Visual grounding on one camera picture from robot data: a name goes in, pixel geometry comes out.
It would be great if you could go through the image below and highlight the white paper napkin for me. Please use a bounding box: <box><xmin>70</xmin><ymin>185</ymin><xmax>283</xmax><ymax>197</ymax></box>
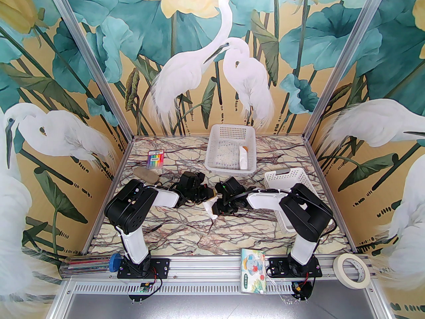
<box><xmin>203</xmin><ymin>195</ymin><xmax>220</xmax><ymax>221</ymax></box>

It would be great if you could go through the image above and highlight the narrow white perforated tray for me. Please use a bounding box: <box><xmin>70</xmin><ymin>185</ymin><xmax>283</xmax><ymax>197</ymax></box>
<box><xmin>264</xmin><ymin>167</ymin><xmax>316</xmax><ymax>233</ymax></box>

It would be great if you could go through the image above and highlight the masking tape roll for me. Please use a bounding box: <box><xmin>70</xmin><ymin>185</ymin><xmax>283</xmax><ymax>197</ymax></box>
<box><xmin>333</xmin><ymin>255</ymin><xmax>369</xmax><ymax>289</ymax></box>

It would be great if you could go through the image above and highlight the beige stone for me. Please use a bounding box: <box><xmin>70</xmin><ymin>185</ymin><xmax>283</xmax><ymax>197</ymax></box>
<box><xmin>133</xmin><ymin>167</ymin><xmax>159</xmax><ymax>183</ymax></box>

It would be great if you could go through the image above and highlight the pack of coloured markers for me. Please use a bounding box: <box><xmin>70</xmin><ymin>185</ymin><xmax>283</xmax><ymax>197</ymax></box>
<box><xmin>146</xmin><ymin>149</ymin><xmax>165</xmax><ymax>170</ymax></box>

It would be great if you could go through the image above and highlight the large white perforated basket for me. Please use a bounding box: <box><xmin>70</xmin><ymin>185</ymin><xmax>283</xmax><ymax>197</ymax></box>
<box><xmin>205</xmin><ymin>124</ymin><xmax>257</xmax><ymax>175</ymax></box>

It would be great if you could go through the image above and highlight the elephant print tissue pack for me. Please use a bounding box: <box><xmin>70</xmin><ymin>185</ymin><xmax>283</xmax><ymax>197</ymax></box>
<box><xmin>241</xmin><ymin>249</ymin><xmax>267</xmax><ymax>294</ymax></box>

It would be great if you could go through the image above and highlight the perforated metal panel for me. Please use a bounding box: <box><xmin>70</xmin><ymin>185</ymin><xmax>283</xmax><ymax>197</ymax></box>
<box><xmin>66</xmin><ymin>283</ymin><xmax>369</xmax><ymax>295</ymax></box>

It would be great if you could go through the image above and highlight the clear tube with blue cap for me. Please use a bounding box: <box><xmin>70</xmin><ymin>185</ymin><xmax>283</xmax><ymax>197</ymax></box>
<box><xmin>59</xmin><ymin>253</ymin><xmax>122</xmax><ymax>276</ymax></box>

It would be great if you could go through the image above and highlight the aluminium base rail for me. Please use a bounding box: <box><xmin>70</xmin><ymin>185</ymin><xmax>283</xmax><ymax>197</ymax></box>
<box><xmin>60</xmin><ymin>256</ymin><xmax>377</xmax><ymax>280</ymax></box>

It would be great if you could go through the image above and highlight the aluminium frame post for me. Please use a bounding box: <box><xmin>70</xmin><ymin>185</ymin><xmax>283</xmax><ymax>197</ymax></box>
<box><xmin>303</xmin><ymin>0</ymin><xmax>394</xmax><ymax>139</ymax></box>
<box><xmin>42</xmin><ymin>0</ymin><xmax>134</xmax><ymax>138</ymax></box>

